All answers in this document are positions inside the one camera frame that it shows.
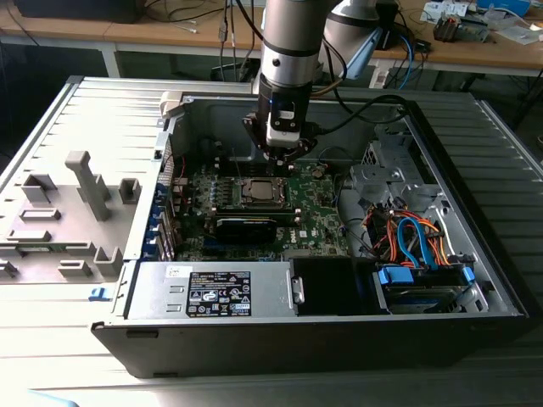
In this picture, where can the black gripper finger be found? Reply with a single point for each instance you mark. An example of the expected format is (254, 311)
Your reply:
(254, 129)
(306, 146)

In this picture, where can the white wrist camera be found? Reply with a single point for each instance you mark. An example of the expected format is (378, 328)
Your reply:
(282, 136)

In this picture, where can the finned heat sink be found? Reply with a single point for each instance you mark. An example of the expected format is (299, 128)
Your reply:
(445, 29)

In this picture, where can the grey power supply unit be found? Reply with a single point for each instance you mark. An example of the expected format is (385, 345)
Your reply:
(161, 292)

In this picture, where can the blue expansion slot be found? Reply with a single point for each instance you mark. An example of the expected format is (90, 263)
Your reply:
(211, 245)

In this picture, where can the clear plastic bag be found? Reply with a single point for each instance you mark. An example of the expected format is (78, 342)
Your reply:
(515, 31)

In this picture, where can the metal drive cage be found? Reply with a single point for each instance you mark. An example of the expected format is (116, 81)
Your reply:
(373, 178)

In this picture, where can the silver CPU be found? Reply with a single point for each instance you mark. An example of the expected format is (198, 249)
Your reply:
(261, 189)

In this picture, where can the small white box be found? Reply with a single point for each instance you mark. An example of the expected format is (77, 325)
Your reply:
(378, 79)

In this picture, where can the black PC case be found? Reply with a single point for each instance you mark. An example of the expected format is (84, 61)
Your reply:
(254, 352)

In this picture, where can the grey parts rack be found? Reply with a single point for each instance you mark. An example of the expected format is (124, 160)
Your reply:
(76, 220)

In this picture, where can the hard disk in blue carrier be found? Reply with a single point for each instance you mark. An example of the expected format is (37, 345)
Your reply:
(394, 277)

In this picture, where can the grey metal device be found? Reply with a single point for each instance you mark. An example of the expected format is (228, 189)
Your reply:
(473, 29)

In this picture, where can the black monitor stand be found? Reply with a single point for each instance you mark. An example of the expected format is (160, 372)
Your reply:
(388, 25)

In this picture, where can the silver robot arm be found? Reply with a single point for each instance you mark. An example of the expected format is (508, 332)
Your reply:
(288, 38)

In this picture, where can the white printed paper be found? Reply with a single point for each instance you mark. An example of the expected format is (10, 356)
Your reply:
(441, 8)

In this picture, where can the black graphics card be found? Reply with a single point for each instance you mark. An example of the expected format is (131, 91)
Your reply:
(246, 231)

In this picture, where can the blue box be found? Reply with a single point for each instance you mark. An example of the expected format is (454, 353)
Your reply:
(505, 6)

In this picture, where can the CPU socket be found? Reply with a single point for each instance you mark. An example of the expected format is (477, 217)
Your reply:
(265, 204)

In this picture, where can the long wooden desk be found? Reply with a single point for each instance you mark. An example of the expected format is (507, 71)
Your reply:
(63, 31)

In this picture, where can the green RAM stick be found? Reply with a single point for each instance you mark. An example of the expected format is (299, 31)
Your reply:
(53, 248)

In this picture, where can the black box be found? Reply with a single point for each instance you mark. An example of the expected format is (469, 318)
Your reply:
(76, 10)

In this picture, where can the round coin battery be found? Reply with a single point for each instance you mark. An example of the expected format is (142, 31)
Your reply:
(317, 171)

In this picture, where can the green motherboard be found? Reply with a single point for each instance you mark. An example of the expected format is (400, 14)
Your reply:
(316, 207)

